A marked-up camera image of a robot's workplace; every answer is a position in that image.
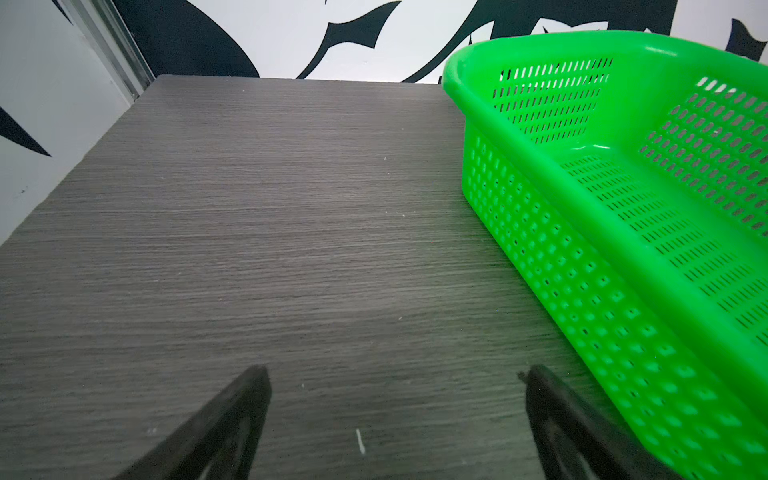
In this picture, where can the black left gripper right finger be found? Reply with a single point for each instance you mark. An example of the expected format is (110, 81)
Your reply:
(575, 441)

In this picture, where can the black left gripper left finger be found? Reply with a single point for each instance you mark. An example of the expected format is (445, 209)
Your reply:
(219, 441)

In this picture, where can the green plastic basket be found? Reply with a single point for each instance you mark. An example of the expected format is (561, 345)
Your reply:
(624, 175)

